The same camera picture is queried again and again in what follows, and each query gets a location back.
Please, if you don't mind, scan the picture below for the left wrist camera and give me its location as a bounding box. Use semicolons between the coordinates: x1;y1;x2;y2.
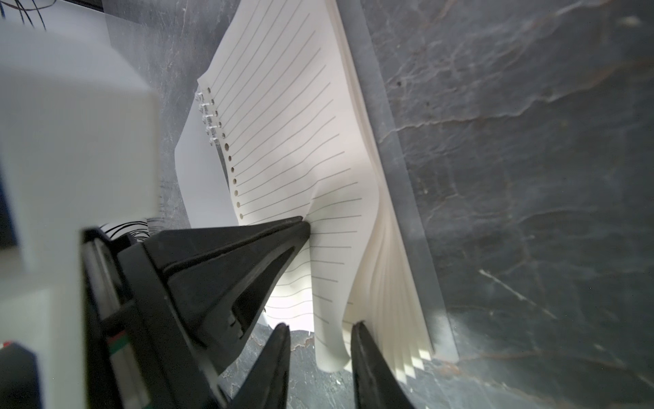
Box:
1;21;159;408

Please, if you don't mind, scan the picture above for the white lined spiral notebook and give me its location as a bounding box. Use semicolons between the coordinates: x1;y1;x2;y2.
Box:
175;1;459;382

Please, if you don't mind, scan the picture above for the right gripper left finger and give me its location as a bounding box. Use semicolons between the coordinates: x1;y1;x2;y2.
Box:
228;323;291;409

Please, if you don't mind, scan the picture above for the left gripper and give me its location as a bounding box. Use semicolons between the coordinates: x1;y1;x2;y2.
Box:
82;216;311;408

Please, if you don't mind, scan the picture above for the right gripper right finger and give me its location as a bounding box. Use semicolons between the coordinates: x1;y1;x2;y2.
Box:
351;321;414;409

